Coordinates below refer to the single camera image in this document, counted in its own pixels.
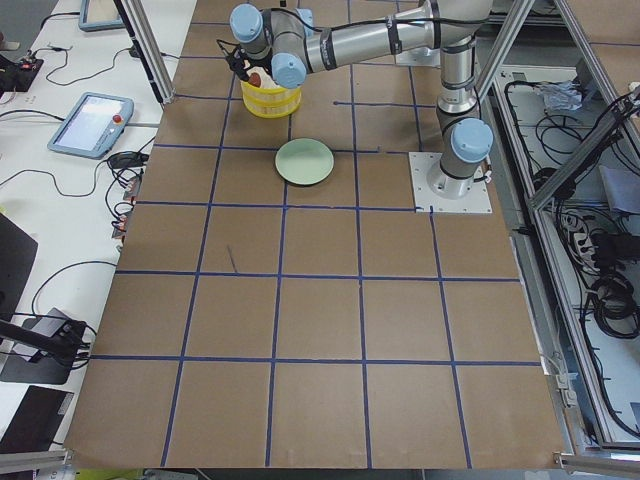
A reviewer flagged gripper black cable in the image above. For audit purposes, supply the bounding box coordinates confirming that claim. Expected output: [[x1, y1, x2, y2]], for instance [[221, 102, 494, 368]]
[[215, 38, 244, 64]]

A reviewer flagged teach pendant with red button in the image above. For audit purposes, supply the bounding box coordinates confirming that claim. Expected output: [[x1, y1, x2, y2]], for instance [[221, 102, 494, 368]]
[[47, 92, 134, 159]]

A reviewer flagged black notebook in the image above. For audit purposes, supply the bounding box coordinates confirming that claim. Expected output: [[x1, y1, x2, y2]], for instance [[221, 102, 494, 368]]
[[1, 386, 74, 454]]

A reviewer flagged floor cable bundle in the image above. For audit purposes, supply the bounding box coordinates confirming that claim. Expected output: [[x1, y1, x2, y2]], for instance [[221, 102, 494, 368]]
[[529, 79, 640, 351]]

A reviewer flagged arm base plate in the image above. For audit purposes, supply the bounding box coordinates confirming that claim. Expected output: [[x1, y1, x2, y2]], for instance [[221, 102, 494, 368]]
[[394, 47, 441, 69], [408, 152, 493, 215]]

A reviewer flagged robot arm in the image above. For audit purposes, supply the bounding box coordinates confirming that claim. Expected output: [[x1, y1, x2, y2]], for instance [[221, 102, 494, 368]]
[[224, 1, 493, 200]]

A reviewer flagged black laptop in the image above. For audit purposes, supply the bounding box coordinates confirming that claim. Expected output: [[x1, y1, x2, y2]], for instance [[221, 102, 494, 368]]
[[0, 215, 38, 321]]

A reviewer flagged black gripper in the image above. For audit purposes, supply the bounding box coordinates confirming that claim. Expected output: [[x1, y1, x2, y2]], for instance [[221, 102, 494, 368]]
[[225, 45, 250, 80]]

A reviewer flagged grey device box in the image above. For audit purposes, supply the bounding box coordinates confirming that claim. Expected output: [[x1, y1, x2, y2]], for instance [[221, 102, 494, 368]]
[[1, 309, 89, 385]]

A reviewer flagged brown steamed bun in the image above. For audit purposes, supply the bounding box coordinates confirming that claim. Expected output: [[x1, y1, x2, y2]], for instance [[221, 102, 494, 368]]
[[248, 72, 262, 87]]

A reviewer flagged light green plate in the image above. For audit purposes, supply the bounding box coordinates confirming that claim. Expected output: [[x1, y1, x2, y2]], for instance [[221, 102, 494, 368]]
[[275, 138, 334, 186]]

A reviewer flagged aluminium frame strut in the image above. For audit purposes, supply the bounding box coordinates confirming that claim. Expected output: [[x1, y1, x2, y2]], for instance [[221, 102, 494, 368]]
[[114, 0, 175, 105]]

